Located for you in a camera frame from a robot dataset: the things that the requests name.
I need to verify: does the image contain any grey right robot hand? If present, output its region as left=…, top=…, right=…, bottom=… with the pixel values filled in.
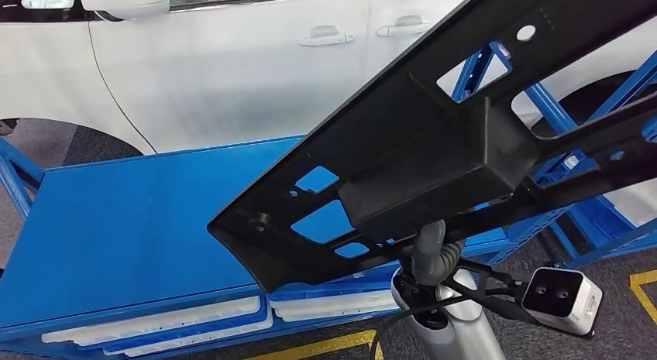
left=410, top=220, right=448, bottom=288

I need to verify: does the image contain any blue wheeled shelf rack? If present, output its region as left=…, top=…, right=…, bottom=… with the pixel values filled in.
left=546, top=193, right=657, bottom=270

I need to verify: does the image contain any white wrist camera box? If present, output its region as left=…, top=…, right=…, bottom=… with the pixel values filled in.
left=521, top=266, right=604, bottom=338

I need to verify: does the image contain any black camera bracket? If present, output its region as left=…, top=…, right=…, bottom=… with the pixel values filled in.
left=443, top=257, right=540, bottom=325

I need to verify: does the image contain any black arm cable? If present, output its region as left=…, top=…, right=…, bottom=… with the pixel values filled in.
left=368, top=288, right=524, bottom=360

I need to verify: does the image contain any white car side mirror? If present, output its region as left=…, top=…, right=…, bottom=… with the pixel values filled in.
left=79, top=0, right=170, bottom=20

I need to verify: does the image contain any white car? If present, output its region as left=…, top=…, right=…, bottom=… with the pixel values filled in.
left=0, top=0, right=657, bottom=156

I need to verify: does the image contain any large white plastic crate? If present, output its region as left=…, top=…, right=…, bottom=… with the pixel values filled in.
left=603, top=183, right=657, bottom=229

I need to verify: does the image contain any white car door handle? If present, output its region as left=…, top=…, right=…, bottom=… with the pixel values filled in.
left=298, top=24, right=356, bottom=47
left=375, top=14, right=435, bottom=38

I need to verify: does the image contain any blue metal shelf rack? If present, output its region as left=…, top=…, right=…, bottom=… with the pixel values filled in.
left=0, top=39, right=657, bottom=360

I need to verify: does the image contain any black plastic plate frame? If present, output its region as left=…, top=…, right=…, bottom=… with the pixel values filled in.
left=208, top=0, right=657, bottom=293

